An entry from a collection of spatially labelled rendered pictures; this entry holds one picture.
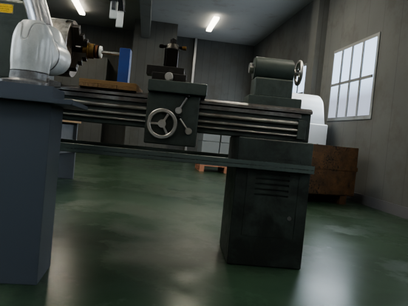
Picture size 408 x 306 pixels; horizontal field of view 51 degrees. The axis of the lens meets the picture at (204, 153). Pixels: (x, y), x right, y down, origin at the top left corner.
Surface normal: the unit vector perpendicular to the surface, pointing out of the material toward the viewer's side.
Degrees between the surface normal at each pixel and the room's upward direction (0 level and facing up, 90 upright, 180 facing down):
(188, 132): 90
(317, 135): 90
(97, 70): 90
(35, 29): 70
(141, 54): 90
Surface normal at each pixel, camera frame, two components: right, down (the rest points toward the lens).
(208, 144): 0.13, 0.05
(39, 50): 0.74, 0.07
